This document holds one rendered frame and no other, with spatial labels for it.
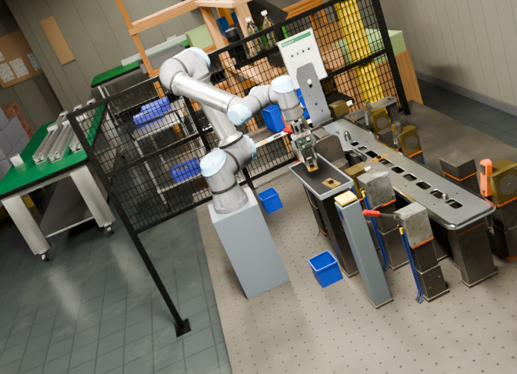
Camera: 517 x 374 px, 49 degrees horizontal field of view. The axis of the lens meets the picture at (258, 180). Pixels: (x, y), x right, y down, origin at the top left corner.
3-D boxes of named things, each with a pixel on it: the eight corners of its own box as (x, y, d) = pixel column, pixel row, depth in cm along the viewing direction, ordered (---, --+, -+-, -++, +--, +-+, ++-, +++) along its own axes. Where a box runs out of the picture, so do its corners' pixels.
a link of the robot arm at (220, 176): (204, 191, 238) (191, 163, 233) (225, 175, 246) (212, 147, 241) (223, 192, 229) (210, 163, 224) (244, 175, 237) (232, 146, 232)
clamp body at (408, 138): (440, 191, 269) (422, 125, 256) (418, 202, 268) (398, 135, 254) (432, 186, 275) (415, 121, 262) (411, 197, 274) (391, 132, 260)
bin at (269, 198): (284, 207, 312) (278, 192, 309) (267, 215, 311) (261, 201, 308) (278, 200, 322) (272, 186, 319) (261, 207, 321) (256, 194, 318)
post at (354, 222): (394, 300, 212) (361, 201, 195) (376, 309, 211) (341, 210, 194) (385, 290, 219) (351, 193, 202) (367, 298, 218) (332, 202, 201)
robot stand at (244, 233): (248, 299, 247) (212, 223, 231) (240, 276, 265) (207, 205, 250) (290, 281, 248) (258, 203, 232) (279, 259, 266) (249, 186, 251)
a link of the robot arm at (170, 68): (143, 66, 220) (242, 107, 196) (163, 55, 226) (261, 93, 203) (148, 91, 227) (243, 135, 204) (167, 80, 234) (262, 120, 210)
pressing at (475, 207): (508, 205, 189) (507, 201, 188) (449, 234, 186) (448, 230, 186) (344, 118, 315) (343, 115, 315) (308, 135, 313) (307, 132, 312)
